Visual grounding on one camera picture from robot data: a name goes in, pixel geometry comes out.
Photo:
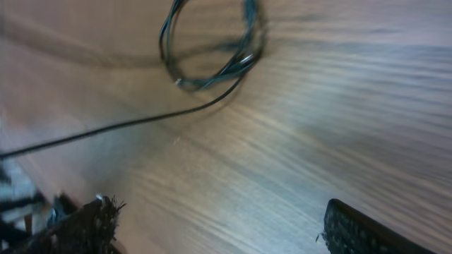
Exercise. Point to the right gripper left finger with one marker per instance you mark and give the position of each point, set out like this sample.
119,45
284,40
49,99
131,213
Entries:
71,229

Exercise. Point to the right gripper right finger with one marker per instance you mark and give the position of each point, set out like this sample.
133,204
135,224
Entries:
349,231

